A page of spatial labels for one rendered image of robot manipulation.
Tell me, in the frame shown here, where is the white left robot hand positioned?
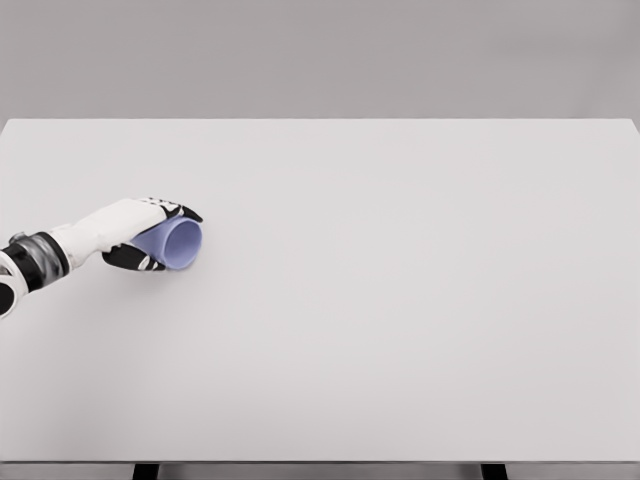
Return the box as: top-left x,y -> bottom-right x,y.
88,196 -> 204,274

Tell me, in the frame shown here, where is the lavender plastic cup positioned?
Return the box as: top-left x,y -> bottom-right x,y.
130,217 -> 204,272

